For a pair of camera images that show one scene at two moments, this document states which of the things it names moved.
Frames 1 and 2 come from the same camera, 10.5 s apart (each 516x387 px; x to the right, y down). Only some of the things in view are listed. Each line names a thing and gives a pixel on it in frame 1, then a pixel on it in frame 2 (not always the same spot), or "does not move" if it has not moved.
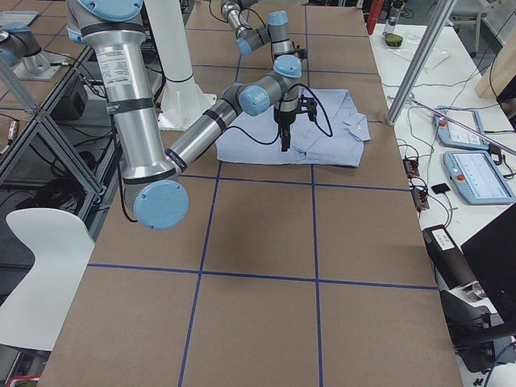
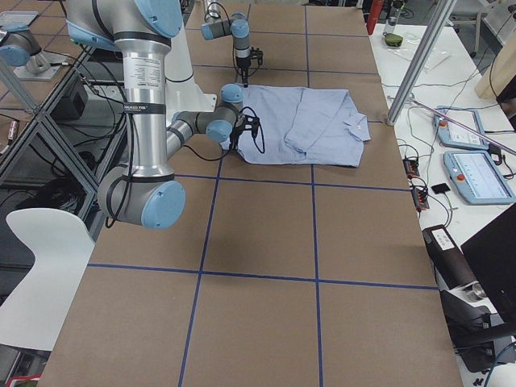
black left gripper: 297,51 → 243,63
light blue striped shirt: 336,136 does not move
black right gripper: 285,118 → 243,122
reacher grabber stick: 467,128 does not move
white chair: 31,316 does not move
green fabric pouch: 393,39 does not move
